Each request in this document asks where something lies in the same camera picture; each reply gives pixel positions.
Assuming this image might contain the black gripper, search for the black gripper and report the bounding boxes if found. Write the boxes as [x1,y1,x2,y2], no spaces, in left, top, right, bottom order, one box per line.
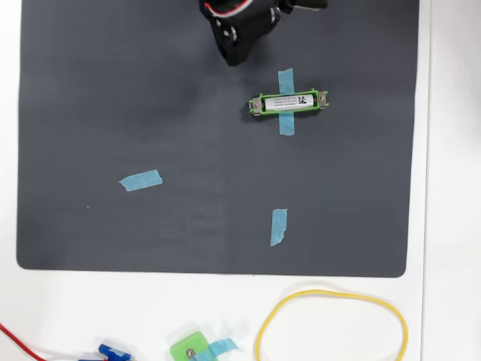
[208,5,282,68]

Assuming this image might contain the yellow cable loop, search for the yellow cable loop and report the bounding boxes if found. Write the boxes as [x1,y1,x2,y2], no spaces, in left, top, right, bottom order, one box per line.
[254,288,410,361]

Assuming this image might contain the green block with screws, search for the green block with screws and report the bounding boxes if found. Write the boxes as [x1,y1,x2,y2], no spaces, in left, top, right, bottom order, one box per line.
[170,330,211,361]

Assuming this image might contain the red wire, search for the red wire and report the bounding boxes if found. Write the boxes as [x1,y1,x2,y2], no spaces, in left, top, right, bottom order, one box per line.
[0,322,48,361]

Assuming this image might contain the blue masking tape strip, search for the blue masking tape strip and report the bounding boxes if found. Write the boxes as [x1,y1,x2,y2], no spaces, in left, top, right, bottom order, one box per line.
[118,168,164,193]
[270,208,289,247]
[205,337,240,358]
[277,68,296,136]

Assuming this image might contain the green battery holder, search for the green battery holder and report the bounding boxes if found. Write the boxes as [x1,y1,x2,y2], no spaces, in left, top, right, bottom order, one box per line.
[248,88,330,119]

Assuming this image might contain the white cylindrical battery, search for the white cylindrical battery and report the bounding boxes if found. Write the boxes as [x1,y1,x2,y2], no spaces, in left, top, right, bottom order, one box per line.
[264,96,316,112]

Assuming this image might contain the black textured mat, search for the black textured mat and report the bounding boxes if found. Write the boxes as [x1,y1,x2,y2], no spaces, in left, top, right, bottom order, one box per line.
[15,0,421,279]

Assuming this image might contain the red white black servo cable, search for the red white black servo cable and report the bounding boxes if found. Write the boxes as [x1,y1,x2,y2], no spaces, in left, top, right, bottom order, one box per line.
[204,0,259,17]

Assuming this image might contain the blue connector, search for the blue connector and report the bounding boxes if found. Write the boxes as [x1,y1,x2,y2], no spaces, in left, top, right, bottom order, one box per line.
[98,343,133,361]

